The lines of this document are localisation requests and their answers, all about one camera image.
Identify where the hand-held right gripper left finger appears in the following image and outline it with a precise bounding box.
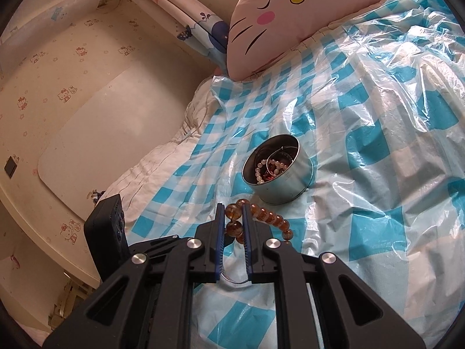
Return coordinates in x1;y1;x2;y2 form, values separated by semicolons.
43;204;225;349

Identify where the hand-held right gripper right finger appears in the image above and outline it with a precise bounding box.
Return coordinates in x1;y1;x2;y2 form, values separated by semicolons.
242;204;425;349

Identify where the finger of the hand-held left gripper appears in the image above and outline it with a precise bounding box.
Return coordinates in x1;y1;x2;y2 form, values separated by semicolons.
127;235;189;259

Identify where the thin silver bangle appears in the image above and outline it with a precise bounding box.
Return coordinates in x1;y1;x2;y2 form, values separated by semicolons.
265;148;299;179
219;267;252;287

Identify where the amber bead bracelet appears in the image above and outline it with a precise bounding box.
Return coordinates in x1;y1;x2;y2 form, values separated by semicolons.
224;199;294;243

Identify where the round metal tin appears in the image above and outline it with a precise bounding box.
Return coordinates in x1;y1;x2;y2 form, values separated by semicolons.
242;134;315;206

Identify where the red cord bracelet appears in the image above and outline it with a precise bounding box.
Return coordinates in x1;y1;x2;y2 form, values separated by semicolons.
259;156;291;183

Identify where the white bead bracelet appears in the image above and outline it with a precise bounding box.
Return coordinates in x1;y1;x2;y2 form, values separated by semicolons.
253;159;290;187

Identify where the wooden rack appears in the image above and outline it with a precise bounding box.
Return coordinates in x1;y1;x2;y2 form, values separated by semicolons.
54;268;99;321

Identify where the white quilt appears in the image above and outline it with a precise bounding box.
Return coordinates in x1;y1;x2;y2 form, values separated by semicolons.
92;79;219;227

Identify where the blue checkered plastic sheet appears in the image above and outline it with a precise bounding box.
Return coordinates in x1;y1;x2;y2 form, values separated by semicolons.
130;0;465;349

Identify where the white plastic board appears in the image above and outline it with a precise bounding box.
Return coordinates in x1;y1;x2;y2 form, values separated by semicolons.
0;0;102;45

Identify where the pink cat face pillow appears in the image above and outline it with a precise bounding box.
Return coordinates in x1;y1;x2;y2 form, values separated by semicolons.
226;0;406;81

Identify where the pink printed curtain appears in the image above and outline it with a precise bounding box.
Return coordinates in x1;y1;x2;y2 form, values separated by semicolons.
82;0;232;70

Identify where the white padded wall panel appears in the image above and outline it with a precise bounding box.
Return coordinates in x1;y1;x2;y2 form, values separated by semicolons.
36;68;205;223

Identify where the dark wall switch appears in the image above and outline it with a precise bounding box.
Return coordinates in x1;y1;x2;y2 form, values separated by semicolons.
4;155;18;179

